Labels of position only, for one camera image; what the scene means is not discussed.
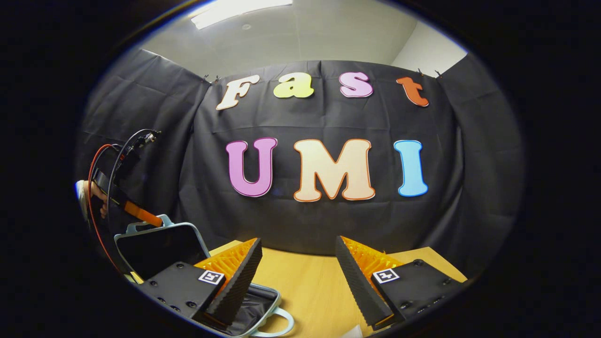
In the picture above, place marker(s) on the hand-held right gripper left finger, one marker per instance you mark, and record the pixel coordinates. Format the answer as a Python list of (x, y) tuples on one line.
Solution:
[(239, 281)]

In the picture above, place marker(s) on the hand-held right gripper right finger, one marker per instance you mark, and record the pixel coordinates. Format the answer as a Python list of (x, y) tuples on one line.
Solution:
[(359, 286)]

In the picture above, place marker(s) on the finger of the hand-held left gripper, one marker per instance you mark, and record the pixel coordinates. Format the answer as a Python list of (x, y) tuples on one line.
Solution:
[(141, 213)]

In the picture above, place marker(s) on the light blue suitcase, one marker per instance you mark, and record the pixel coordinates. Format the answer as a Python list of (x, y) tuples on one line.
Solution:
[(159, 249)]

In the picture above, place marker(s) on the black backdrop cloth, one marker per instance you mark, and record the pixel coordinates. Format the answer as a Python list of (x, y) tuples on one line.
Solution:
[(305, 220)]

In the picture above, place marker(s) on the ceiling light panel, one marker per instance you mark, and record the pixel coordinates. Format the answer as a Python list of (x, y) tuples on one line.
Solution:
[(235, 11)]

